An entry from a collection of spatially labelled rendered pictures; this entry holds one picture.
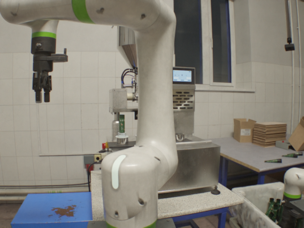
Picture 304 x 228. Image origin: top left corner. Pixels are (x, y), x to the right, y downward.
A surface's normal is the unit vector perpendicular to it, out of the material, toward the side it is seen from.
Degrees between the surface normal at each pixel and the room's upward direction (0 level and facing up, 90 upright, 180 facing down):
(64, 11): 132
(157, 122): 85
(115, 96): 90
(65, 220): 0
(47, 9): 124
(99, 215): 0
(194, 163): 90
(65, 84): 90
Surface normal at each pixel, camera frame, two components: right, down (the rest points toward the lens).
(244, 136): -0.09, 0.08
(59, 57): 0.49, 0.07
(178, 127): 0.26, 0.07
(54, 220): 0.00, -1.00
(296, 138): -0.97, 0.02
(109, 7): -0.42, 0.61
